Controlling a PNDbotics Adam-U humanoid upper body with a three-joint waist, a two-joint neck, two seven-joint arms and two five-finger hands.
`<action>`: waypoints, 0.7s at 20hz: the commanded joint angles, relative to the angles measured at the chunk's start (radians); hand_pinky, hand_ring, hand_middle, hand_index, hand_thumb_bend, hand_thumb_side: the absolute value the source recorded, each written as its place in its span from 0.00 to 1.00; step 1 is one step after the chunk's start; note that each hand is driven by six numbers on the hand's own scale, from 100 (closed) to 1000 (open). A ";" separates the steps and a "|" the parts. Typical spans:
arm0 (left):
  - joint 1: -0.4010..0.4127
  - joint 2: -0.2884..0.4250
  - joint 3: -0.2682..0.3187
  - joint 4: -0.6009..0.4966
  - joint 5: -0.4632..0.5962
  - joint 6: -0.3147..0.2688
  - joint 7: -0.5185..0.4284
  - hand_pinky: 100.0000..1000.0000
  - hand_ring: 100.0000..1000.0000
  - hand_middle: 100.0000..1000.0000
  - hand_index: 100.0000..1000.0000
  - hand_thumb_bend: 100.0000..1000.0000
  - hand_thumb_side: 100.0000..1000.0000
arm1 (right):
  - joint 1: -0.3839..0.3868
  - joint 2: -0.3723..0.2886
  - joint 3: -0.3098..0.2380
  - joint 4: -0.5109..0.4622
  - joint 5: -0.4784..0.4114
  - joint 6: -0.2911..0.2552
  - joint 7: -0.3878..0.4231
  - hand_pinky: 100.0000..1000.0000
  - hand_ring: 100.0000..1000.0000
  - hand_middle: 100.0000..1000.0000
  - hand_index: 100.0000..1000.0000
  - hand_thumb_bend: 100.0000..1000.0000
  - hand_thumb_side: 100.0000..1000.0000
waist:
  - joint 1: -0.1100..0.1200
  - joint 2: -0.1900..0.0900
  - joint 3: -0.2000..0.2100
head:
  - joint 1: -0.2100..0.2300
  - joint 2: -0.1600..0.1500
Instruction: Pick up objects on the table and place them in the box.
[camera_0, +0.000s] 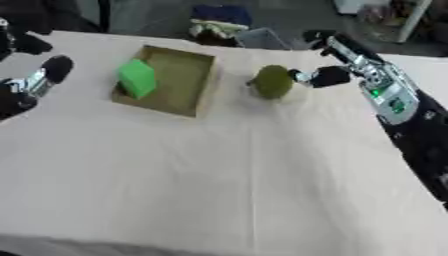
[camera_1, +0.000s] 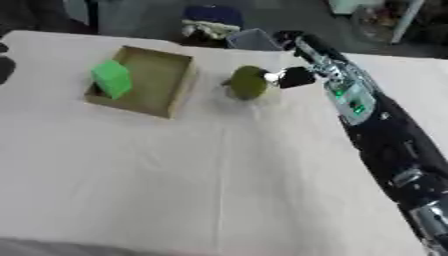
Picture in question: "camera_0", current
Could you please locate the dark green round toy fruit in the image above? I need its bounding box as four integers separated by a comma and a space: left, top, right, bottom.
243, 64, 296, 101

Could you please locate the white post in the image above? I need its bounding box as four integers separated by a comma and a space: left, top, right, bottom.
395, 0, 434, 44

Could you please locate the grey bin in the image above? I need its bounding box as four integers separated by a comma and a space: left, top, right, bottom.
234, 27, 293, 51

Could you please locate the white and green soft bag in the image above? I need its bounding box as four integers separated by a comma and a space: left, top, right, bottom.
185, 18, 251, 47

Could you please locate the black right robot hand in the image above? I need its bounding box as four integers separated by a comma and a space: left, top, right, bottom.
287, 29, 387, 90

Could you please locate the tan cardboard box green inside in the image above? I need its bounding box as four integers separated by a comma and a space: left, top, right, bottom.
108, 44, 221, 120

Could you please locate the blue bag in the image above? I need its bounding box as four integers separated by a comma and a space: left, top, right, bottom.
190, 4, 254, 27

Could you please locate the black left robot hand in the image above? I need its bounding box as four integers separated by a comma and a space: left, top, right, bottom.
0, 18, 76, 122

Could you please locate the bright green block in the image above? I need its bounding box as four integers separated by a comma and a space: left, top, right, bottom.
115, 58, 160, 101

